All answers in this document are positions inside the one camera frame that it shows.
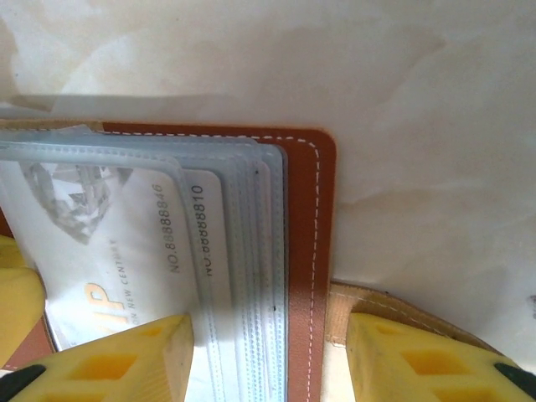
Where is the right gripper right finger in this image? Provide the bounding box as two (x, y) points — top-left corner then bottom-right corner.
(346, 312), (536, 402)

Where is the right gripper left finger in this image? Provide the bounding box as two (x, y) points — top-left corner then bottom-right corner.
(0, 313), (196, 402)

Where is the silver VIP card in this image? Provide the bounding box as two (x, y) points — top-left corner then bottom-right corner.
(0, 161), (188, 353)
(182, 169), (235, 336)

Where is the brown leather card holder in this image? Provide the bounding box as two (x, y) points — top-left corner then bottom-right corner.
(0, 119), (510, 402)

